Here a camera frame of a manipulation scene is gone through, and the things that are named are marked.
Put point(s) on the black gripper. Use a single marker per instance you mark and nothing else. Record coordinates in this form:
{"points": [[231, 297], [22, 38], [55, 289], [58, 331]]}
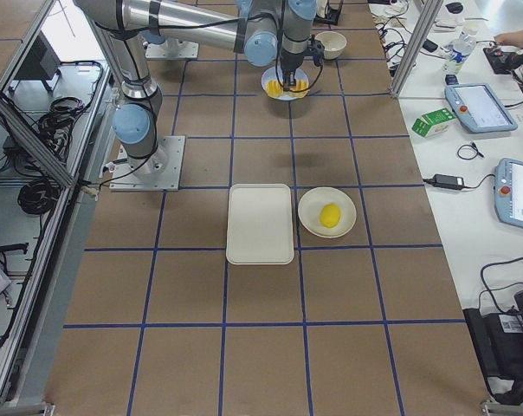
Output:
{"points": [[290, 61]]}

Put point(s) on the blue plate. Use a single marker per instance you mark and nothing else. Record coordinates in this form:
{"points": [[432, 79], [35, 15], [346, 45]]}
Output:
{"points": [[272, 73]]}

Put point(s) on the sliced bread loaf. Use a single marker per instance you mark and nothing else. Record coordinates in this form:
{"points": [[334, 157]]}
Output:
{"points": [[274, 90]]}

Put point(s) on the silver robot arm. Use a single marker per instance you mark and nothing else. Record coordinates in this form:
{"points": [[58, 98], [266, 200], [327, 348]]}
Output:
{"points": [[276, 33]]}

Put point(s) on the cream plate under lemon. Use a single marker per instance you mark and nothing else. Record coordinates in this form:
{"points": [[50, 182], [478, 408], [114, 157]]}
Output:
{"points": [[313, 201]]}

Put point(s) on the cream bowl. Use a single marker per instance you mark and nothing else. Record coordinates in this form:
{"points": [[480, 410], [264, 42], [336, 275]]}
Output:
{"points": [[334, 44]]}

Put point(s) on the black dish rack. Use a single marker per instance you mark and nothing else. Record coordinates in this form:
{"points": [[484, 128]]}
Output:
{"points": [[326, 13]]}

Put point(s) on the yellow lemon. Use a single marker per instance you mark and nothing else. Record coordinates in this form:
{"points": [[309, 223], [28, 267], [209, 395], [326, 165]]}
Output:
{"points": [[330, 215]]}

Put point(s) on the green white carton box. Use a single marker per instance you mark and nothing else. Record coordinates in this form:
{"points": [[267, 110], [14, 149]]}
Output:
{"points": [[433, 123]]}

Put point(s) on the white rectangular tray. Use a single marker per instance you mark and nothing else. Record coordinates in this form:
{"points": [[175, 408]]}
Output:
{"points": [[260, 225]]}

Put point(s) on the clear water bottle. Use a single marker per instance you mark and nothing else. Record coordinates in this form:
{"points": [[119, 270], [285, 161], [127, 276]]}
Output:
{"points": [[457, 51]]}

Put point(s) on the black power adapter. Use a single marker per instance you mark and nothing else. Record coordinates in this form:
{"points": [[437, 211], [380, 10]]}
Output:
{"points": [[448, 182]]}

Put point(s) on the upper teach pendant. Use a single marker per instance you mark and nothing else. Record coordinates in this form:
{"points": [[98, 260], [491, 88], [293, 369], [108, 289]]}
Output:
{"points": [[478, 108]]}

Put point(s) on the teach pendant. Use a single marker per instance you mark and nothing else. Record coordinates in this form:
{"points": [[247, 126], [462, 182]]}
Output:
{"points": [[478, 108], [508, 192]]}

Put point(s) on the lower teach pendant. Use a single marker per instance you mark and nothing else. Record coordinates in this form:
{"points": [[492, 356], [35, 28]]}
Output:
{"points": [[508, 192]]}

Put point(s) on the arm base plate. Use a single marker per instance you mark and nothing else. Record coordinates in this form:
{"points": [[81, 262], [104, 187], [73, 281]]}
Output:
{"points": [[172, 50], [161, 172]]}

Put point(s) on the aluminium frame post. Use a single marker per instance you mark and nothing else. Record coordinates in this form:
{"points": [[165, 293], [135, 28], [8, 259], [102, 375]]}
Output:
{"points": [[417, 38]]}

